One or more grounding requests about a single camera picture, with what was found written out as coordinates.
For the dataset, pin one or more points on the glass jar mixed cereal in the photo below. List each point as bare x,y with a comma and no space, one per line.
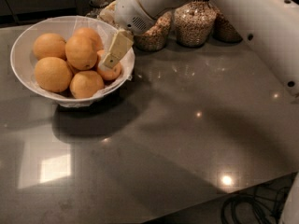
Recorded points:
155,38

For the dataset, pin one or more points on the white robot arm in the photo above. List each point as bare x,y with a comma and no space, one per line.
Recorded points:
194,124

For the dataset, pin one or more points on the white bowl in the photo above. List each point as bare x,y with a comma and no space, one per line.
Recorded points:
23,60

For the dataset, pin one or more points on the orange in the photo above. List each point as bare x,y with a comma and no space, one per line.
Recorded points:
53,74
92,34
49,45
109,74
86,84
80,52

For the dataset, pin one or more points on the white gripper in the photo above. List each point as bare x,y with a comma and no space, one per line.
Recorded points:
130,12

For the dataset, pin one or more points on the glass jar dark grain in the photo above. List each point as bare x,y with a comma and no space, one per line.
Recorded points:
224,30

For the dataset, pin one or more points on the clear plastic bowl liner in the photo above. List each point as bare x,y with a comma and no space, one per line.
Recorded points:
106,31

